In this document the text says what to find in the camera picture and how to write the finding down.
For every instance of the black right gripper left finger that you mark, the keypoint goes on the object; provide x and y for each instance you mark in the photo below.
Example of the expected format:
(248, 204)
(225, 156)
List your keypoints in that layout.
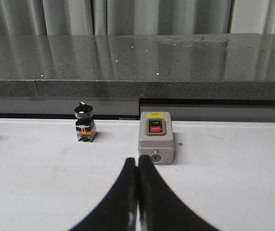
(117, 211)

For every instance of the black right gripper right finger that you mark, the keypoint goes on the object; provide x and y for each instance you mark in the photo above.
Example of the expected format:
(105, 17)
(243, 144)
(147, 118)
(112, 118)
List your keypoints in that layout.
(160, 208)

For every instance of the grey stone counter ledge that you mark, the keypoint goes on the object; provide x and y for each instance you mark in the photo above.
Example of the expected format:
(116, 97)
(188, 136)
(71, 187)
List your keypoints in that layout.
(206, 77)

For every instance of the white pleated curtain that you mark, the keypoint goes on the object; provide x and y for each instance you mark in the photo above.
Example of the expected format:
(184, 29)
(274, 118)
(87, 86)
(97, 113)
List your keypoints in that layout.
(136, 17)

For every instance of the grey on-off switch box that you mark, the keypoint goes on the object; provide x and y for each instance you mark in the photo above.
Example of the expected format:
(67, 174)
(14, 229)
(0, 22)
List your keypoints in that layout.
(156, 138)

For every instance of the black rotary selector switch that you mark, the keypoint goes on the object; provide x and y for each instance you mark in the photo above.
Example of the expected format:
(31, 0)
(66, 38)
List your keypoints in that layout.
(85, 125)

